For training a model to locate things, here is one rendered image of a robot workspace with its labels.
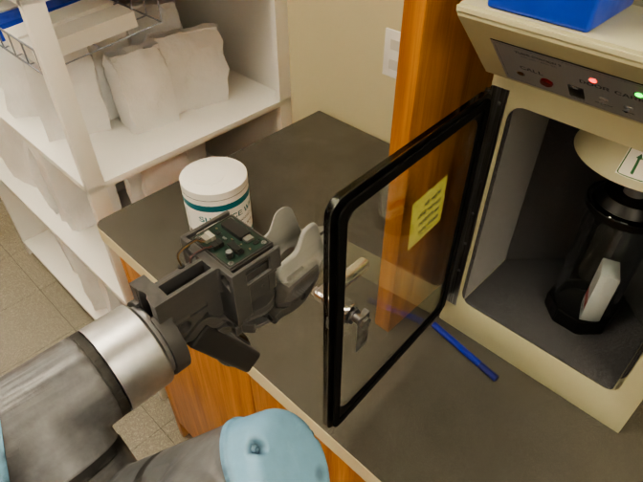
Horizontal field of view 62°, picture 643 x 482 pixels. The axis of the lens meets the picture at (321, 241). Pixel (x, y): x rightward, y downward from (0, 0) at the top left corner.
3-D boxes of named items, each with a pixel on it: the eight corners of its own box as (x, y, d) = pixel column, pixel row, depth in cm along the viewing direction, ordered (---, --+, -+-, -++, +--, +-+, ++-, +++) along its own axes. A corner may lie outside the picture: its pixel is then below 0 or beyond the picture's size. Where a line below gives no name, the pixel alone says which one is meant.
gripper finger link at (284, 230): (330, 193, 53) (259, 238, 48) (329, 238, 57) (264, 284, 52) (308, 181, 55) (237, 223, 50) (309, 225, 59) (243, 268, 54)
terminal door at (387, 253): (444, 307, 91) (494, 88, 65) (326, 433, 74) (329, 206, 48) (439, 305, 92) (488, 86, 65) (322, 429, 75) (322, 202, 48)
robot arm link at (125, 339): (141, 427, 42) (90, 366, 46) (189, 390, 45) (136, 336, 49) (117, 371, 37) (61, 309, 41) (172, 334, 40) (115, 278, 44)
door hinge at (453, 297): (443, 297, 93) (491, 83, 67) (455, 305, 91) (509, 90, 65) (437, 302, 92) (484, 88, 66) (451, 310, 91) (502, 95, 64)
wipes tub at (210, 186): (227, 205, 121) (219, 147, 111) (266, 231, 114) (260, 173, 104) (179, 232, 114) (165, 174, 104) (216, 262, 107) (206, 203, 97)
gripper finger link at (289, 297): (329, 273, 51) (259, 324, 46) (329, 283, 52) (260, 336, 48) (295, 249, 54) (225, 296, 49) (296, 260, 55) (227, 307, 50)
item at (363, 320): (369, 343, 66) (372, 313, 62) (359, 354, 64) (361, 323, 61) (357, 335, 67) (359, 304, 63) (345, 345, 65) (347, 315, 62)
